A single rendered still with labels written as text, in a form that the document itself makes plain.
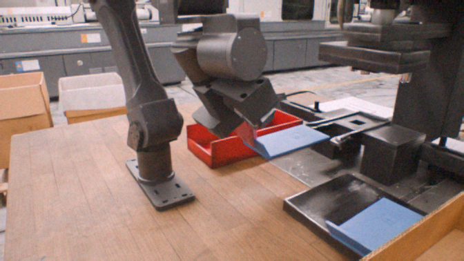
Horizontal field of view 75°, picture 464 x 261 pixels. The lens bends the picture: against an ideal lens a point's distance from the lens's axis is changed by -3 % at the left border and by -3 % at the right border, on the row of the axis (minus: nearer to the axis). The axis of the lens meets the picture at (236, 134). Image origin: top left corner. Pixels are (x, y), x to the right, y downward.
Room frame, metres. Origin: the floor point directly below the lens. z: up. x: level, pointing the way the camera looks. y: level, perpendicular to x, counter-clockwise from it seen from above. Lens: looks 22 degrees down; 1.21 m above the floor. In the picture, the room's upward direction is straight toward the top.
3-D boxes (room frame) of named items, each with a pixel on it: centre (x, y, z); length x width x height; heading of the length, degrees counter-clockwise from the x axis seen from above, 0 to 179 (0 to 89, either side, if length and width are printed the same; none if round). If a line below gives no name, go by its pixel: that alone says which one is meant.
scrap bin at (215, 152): (0.68, -0.02, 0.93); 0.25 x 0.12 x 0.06; 123
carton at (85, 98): (2.60, 1.21, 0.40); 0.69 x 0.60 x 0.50; 29
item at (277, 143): (0.50, -0.08, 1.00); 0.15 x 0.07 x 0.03; 123
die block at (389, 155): (0.61, -0.27, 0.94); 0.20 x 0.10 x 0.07; 33
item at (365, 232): (0.35, -0.20, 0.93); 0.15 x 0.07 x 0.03; 127
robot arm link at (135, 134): (0.52, 0.14, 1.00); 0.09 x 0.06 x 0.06; 133
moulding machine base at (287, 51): (7.38, -2.20, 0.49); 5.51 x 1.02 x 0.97; 120
